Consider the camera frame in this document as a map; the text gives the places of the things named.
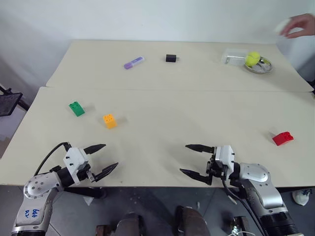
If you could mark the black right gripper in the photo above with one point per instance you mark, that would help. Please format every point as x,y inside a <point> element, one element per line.
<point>213,169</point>

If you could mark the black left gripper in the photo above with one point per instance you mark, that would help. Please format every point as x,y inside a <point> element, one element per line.
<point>85,173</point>

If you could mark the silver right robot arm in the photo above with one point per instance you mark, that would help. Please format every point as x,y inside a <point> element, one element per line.
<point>256,174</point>

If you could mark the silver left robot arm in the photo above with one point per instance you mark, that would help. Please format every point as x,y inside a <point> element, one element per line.
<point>37,189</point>

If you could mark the person's bare hand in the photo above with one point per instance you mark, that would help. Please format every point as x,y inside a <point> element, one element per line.
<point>302,24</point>

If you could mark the orange toy brick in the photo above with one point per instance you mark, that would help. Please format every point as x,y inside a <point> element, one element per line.
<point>109,121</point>

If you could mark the green toy brick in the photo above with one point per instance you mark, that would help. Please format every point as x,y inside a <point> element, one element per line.
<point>76,108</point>

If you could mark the dark rounded shape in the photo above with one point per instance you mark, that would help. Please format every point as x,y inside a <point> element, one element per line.
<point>130,225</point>
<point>190,221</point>

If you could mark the red toy brick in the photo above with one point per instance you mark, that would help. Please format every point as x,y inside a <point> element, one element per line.
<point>283,138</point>

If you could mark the purple and white marker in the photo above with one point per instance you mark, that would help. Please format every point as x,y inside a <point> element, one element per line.
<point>134,62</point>

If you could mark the black power adapter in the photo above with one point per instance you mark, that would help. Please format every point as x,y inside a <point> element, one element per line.
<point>170,58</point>

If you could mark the black metal stand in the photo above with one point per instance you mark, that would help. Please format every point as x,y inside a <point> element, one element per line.
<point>8,103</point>

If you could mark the white shoe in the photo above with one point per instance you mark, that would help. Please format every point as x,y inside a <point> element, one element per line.
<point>300,197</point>

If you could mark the clear plastic box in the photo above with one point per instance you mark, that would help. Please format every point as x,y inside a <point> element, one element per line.
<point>232,56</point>

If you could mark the round metal dish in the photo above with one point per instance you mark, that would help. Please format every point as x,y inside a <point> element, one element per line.
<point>261,69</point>

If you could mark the yellow tennis ball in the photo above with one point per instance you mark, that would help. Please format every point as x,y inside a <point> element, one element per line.
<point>253,58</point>

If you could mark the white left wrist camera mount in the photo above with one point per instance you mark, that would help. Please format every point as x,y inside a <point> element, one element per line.
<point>73,157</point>

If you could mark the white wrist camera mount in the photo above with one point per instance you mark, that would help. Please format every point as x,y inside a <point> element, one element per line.
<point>225,155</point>
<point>73,157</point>

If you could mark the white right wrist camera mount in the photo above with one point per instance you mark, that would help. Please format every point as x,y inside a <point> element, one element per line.
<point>225,155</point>

